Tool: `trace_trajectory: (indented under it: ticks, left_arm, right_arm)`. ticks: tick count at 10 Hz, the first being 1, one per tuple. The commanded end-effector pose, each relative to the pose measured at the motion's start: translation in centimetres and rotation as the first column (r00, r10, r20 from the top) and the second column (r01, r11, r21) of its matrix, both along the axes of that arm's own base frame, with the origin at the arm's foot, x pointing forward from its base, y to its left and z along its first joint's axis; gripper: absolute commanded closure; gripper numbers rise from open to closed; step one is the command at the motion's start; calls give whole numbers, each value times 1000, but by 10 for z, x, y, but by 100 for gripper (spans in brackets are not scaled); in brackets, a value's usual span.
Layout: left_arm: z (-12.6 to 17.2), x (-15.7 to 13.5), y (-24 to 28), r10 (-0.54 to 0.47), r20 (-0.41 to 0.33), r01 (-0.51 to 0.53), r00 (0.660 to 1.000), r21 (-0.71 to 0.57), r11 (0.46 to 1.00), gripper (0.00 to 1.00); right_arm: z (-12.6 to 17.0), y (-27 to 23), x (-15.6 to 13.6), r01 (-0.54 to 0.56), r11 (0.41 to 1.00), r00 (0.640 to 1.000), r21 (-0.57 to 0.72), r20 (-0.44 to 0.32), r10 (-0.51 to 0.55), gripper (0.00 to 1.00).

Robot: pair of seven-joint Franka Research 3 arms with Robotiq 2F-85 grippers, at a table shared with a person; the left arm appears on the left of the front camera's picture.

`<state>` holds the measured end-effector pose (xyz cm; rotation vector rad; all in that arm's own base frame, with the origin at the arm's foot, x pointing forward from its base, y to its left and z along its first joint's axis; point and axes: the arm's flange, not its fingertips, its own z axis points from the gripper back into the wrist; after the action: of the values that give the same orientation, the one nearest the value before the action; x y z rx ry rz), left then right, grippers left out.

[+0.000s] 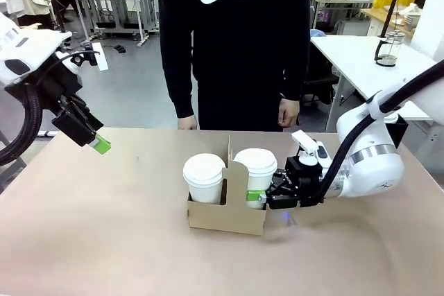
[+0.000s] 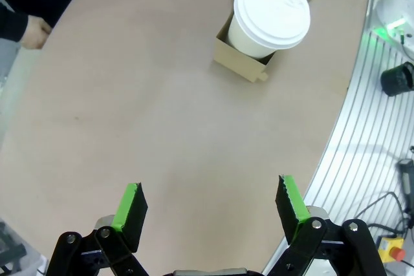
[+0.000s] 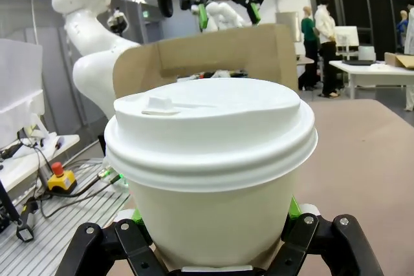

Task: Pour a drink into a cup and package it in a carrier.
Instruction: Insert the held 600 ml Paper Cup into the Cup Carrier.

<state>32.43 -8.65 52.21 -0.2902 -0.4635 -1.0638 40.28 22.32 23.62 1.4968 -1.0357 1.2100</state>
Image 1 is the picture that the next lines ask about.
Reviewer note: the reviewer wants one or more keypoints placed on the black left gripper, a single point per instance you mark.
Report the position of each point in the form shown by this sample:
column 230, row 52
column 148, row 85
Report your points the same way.
column 52, row 84

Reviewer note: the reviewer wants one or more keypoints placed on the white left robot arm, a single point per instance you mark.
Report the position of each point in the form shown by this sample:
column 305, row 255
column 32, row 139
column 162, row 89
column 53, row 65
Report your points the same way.
column 21, row 50

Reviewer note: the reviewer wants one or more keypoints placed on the white paper cup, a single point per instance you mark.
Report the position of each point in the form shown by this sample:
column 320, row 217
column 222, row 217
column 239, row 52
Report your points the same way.
column 204, row 192
column 258, row 181

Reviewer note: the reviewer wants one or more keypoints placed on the person's left forearm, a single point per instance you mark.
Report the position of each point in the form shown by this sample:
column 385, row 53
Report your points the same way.
column 295, row 67

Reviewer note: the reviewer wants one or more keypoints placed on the person's left hand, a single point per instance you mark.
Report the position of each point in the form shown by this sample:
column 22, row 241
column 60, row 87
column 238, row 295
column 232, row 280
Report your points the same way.
column 288, row 112

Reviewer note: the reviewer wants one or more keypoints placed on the glass french press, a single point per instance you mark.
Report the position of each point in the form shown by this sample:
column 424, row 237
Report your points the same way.
column 390, row 60

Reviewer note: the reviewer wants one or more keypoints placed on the black tripod pole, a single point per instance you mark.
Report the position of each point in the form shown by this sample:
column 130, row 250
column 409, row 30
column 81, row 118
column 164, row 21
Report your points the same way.
column 392, row 5

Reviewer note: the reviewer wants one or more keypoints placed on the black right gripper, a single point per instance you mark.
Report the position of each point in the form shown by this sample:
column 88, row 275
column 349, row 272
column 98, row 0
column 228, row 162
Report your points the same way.
column 298, row 181

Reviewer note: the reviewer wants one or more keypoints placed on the person's right hand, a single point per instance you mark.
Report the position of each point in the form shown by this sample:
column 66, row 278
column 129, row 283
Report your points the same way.
column 187, row 123

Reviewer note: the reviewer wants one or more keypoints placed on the person's right forearm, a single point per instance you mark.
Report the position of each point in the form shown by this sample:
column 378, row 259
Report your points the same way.
column 182, row 84

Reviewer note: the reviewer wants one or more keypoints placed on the person in black hoodie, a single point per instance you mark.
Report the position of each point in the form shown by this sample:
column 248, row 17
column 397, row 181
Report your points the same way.
column 243, row 50

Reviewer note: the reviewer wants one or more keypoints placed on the white plastic cup lid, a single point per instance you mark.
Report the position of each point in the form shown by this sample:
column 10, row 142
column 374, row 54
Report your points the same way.
column 203, row 167
column 256, row 159

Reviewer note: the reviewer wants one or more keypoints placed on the large white side table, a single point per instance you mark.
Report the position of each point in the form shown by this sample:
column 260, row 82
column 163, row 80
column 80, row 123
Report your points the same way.
column 347, row 53

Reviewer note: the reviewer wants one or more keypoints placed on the small black floor object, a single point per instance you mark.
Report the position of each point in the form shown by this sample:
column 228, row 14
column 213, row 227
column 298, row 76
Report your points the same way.
column 120, row 48

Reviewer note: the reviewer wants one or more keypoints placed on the blue cloth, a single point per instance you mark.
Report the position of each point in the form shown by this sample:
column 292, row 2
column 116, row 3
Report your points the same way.
column 317, row 33

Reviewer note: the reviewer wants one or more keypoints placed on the white stacked trays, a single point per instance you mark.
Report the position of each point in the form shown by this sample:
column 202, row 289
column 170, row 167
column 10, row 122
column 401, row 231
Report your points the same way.
column 412, row 15

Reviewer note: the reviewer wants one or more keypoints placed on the wooden background table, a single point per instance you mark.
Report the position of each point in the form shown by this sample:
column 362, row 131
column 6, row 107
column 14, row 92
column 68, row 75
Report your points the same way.
column 378, row 18

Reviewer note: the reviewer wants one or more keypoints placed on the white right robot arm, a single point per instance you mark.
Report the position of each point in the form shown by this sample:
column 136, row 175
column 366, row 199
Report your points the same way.
column 374, row 167

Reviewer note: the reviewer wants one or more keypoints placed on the brown cardboard cup carrier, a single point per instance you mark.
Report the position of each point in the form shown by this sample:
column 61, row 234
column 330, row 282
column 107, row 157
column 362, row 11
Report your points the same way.
column 225, row 216

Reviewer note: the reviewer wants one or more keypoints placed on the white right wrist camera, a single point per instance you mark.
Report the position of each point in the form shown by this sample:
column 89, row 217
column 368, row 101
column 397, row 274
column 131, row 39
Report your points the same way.
column 308, row 147

